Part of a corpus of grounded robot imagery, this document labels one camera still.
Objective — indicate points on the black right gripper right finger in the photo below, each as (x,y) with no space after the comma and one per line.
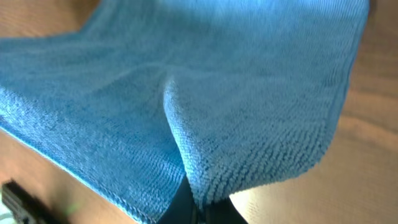
(223,212)

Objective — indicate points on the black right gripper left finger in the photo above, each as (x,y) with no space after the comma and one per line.
(183,209)

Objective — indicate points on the blue microfiber cloth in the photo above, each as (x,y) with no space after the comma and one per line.
(228,94)

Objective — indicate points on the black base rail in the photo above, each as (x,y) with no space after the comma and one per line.
(26,209)

